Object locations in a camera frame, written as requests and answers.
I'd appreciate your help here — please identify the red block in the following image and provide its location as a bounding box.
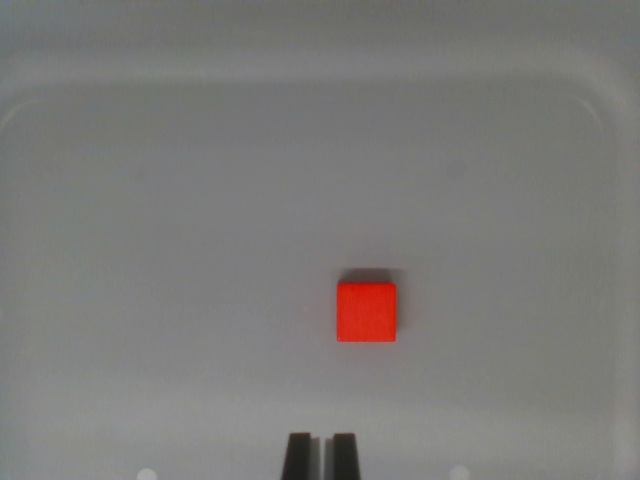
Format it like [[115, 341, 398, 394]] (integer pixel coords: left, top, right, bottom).
[[335, 281, 399, 345]]

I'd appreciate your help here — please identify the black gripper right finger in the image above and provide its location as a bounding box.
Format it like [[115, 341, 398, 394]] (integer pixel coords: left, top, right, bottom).
[[324, 432, 363, 480]]

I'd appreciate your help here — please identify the white plastic tray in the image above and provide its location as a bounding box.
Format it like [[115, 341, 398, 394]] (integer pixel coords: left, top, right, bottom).
[[0, 29, 640, 480]]

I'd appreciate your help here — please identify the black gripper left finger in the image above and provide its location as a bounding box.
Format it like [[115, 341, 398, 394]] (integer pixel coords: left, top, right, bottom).
[[281, 431, 322, 480]]

